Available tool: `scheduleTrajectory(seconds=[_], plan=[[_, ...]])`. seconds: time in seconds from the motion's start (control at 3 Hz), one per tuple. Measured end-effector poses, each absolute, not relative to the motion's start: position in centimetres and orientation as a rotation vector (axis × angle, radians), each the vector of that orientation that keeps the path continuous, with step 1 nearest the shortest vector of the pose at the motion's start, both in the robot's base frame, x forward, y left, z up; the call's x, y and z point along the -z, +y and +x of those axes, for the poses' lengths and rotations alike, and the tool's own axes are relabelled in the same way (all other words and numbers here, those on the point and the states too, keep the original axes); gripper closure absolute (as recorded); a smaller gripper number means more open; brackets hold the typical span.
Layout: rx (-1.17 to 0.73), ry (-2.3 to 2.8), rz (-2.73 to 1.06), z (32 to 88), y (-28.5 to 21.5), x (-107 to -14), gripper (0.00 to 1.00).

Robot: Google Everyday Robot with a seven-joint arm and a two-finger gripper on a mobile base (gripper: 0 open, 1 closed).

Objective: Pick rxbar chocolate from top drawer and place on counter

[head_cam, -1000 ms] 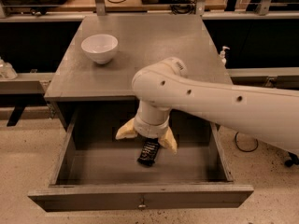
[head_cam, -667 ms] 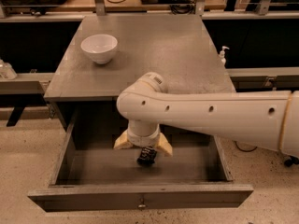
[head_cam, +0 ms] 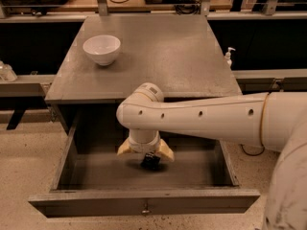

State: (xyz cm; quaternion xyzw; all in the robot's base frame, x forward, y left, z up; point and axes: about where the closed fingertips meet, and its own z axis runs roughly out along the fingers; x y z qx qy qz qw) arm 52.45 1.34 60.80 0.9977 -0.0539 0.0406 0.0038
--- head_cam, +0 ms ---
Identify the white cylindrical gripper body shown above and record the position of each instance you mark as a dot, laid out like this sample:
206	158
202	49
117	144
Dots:
144	147

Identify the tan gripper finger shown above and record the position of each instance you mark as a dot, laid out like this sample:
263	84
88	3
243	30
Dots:
124	148
164	152

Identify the black rxbar chocolate bar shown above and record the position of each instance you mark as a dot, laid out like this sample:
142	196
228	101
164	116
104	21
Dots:
150	162

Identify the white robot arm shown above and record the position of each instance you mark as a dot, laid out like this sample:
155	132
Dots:
272	121

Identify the grey open top drawer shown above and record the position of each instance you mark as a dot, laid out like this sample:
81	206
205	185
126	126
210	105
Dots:
92	180

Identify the small metal drawer knob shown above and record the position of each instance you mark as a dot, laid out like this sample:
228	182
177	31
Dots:
145	211

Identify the white ceramic bowl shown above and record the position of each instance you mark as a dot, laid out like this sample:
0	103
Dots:
103	49

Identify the white pump dispenser bottle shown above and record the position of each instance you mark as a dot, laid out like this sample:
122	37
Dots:
228	55

